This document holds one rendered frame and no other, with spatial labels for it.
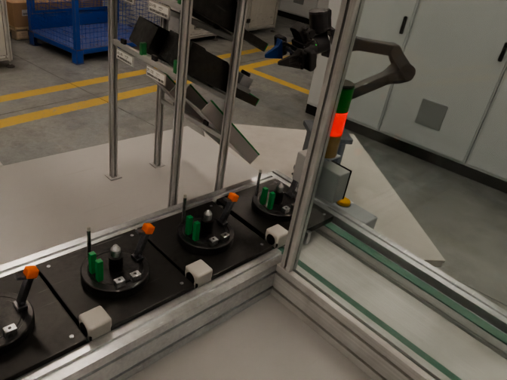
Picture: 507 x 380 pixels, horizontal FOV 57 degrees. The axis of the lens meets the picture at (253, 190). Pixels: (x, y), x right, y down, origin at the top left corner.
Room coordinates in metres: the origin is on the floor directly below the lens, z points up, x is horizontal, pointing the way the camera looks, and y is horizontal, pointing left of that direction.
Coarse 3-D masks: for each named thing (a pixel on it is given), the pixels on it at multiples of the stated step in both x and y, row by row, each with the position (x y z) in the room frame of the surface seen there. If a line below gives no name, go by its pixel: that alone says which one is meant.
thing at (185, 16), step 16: (112, 0) 1.29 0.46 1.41; (192, 0) 1.09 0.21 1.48; (240, 0) 1.22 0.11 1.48; (112, 16) 1.29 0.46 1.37; (240, 16) 1.20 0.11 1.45; (112, 32) 1.29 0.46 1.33; (240, 32) 1.21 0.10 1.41; (112, 48) 1.29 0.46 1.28; (240, 48) 1.21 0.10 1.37; (112, 64) 1.29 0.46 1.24; (112, 80) 1.29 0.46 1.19; (176, 80) 1.09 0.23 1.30; (112, 96) 1.29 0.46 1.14; (160, 96) 1.42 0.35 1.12; (176, 96) 1.08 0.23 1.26; (112, 112) 1.29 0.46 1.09; (160, 112) 1.42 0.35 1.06; (176, 112) 1.09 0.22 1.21; (224, 112) 1.21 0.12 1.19; (112, 128) 1.29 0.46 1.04; (160, 128) 1.43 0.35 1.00; (176, 128) 1.08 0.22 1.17; (224, 128) 1.21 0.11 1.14; (112, 144) 1.29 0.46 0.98; (160, 144) 1.43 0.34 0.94; (176, 144) 1.08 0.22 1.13; (224, 144) 1.20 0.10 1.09; (112, 160) 1.29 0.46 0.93; (160, 160) 1.43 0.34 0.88; (176, 160) 1.08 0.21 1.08; (224, 160) 1.22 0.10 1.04; (112, 176) 1.29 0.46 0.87; (176, 176) 1.09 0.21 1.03; (224, 176) 1.22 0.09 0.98; (176, 192) 1.09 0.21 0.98
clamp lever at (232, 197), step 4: (232, 192) 0.99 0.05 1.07; (228, 196) 0.98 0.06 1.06; (232, 196) 0.97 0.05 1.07; (236, 196) 0.98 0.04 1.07; (224, 200) 0.96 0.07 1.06; (228, 200) 0.96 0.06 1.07; (232, 200) 0.97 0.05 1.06; (236, 200) 0.98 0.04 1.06; (228, 204) 0.97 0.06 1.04; (232, 204) 0.97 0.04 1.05; (224, 208) 0.97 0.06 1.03; (228, 208) 0.97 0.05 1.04; (224, 212) 0.97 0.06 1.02; (228, 212) 0.96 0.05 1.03; (224, 216) 0.96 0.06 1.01; (228, 216) 0.97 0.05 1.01; (224, 220) 0.96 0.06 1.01
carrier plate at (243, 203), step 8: (264, 184) 1.23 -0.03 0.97; (272, 184) 1.24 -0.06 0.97; (240, 192) 1.16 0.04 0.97; (248, 192) 1.17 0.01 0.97; (296, 192) 1.22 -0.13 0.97; (240, 200) 1.12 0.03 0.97; (248, 200) 1.13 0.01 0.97; (232, 208) 1.07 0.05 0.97; (240, 208) 1.08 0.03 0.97; (248, 208) 1.09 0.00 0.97; (240, 216) 1.04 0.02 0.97; (248, 216) 1.05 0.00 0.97; (256, 216) 1.05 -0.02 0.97; (248, 224) 1.02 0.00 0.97; (256, 224) 1.02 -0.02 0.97; (264, 224) 1.02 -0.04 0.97; (272, 224) 1.03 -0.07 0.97; (280, 224) 1.04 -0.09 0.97; (288, 224) 1.04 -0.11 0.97; (256, 232) 1.00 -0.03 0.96; (264, 232) 0.99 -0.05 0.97
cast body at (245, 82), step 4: (240, 72) 1.32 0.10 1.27; (244, 72) 1.33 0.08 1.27; (248, 72) 1.34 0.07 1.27; (240, 76) 1.32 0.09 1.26; (244, 76) 1.32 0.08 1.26; (248, 76) 1.34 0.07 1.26; (240, 80) 1.31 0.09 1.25; (244, 80) 1.32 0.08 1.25; (248, 80) 1.33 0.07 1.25; (252, 80) 1.34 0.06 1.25; (240, 84) 1.31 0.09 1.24; (244, 84) 1.32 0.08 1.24; (248, 84) 1.33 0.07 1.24; (240, 88) 1.31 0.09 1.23; (244, 88) 1.32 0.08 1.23; (248, 88) 1.34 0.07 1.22; (248, 92) 1.34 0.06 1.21
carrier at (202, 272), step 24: (168, 216) 0.98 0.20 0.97; (192, 216) 0.90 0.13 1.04; (216, 216) 0.99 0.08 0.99; (168, 240) 0.89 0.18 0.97; (192, 240) 0.88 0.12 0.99; (216, 240) 0.87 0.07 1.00; (240, 240) 0.94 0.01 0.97; (264, 240) 0.95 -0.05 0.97; (192, 264) 0.79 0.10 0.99; (216, 264) 0.83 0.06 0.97; (240, 264) 0.85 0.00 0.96
